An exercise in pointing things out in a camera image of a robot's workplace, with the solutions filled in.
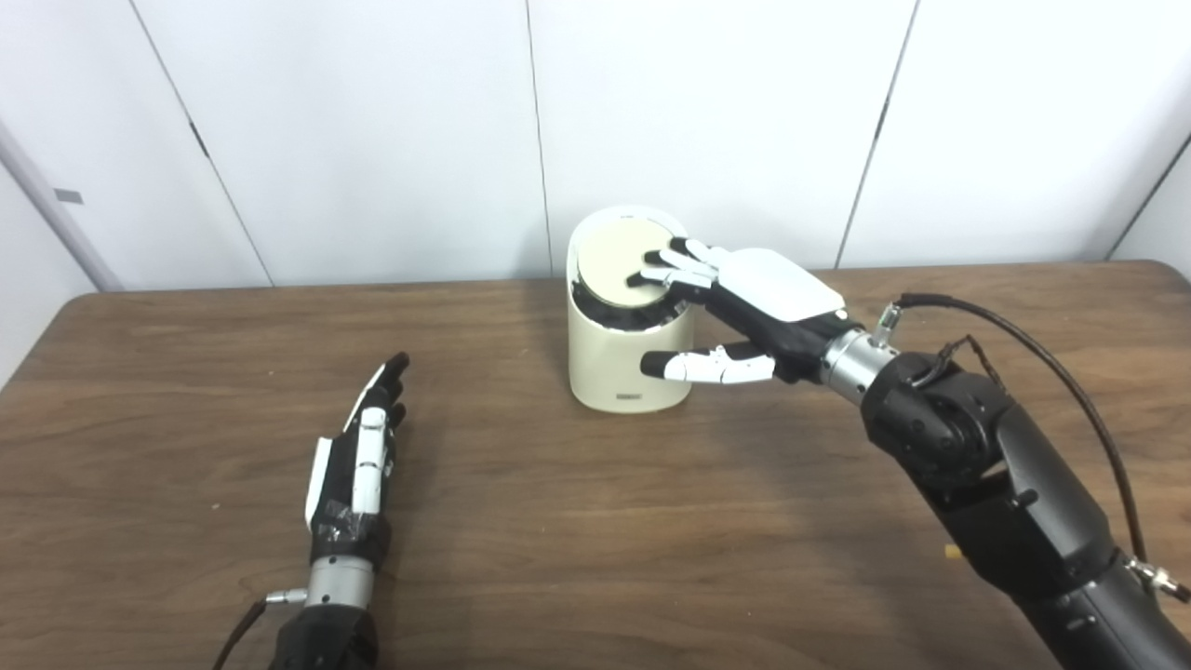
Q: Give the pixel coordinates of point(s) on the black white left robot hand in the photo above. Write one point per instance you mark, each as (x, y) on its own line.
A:
(340, 493)

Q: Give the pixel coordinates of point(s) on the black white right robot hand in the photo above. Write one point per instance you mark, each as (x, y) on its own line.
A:
(782, 298)

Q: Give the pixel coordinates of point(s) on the cream round bin lid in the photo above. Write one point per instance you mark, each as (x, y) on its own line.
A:
(609, 261)

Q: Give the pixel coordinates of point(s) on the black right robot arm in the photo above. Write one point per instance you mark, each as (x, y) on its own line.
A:
(1014, 484)

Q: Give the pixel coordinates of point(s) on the cream-colored bin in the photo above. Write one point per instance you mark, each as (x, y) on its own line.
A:
(614, 368)

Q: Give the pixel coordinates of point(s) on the small grey wall label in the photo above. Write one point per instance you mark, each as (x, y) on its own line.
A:
(68, 196)

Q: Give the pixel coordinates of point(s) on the grey wall corner strip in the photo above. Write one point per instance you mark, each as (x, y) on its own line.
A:
(51, 205)

